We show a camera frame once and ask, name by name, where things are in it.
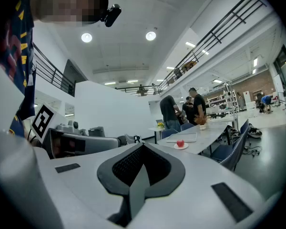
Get red dried plant in pot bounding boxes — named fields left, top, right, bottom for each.
left=194, top=113, right=209, bottom=131

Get black balcony railing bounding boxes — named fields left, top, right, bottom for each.
left=158, top=0, right=268, bottom=92
left=32, top=42, right=76, bottom=97

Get grey storage bin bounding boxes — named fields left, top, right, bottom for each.
left=88, top=126, right=106, bottom=138

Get person's black printed jersey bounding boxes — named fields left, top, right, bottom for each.
left=0, top=0, right=37, bottom=138

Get black head-mounted camera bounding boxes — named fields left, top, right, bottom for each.
left=100, top=3, right=123, bottom=28

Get white ladder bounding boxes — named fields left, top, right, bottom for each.
left=225, top=82, right=241, bottom=115

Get grey desktop machine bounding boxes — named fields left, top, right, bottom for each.
left=55, top=120, right=87, bottom=135

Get grey rectangular tray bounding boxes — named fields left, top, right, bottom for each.
left=166, top=132, right=198, bottom=144

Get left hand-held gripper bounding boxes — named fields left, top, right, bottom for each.
left=30, top=103, right=128, bottom=160

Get person's head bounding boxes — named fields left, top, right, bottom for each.
left=30, top=0, right=110, bottom=28

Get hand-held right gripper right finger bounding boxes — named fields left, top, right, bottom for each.
left=133, top=142, right=266, bottom=229

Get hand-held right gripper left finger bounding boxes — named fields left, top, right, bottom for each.
left=35, top=142, right=145, bottom=229

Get white side table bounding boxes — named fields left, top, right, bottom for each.
left=148, top=126, right=167, bottom=145

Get black and white bag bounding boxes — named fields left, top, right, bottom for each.
left=247, top=123, right=263, bottom=139

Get round ceiling light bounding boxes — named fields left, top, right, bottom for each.
left=81, top=32, right=93, bottom=43
left=145, top=31, right=157, bottom=42

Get person's left hand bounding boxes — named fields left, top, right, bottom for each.
left=51, top=137, right=77, bottom=157

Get black floor cables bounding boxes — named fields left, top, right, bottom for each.
left=242, top=145, right=263, bottom=157

